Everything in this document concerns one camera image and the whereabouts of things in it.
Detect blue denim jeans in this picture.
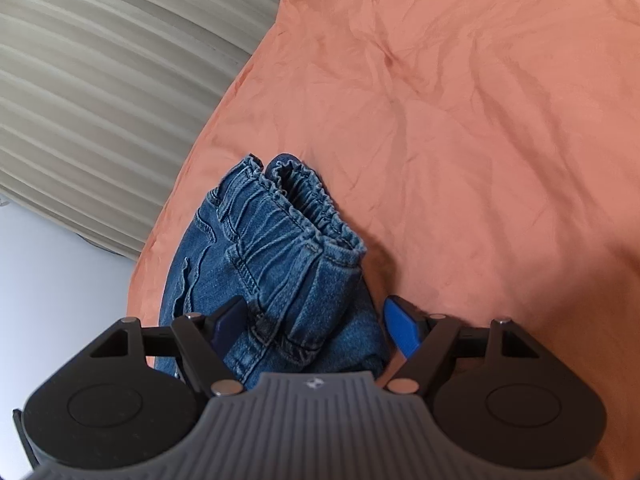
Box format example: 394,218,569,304
158,154,390,388

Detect orange bed sheet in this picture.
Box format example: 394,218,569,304
128,0,639,479

